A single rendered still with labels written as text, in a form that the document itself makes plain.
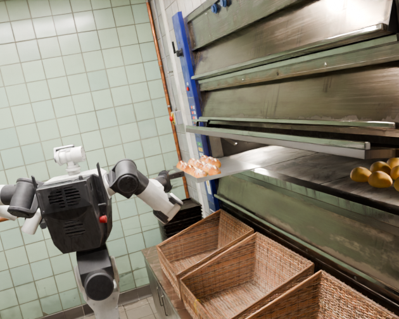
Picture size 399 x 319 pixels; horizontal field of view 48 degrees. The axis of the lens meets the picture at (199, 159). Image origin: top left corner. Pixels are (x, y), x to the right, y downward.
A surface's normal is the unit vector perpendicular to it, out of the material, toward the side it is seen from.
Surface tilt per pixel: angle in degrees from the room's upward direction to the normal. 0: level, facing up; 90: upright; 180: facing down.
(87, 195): 90
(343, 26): 70
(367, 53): 90
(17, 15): 90
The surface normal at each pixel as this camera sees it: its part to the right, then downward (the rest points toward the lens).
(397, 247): -0.95, -0.11
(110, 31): 0.29, 0.10
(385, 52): -0.94, 0.23
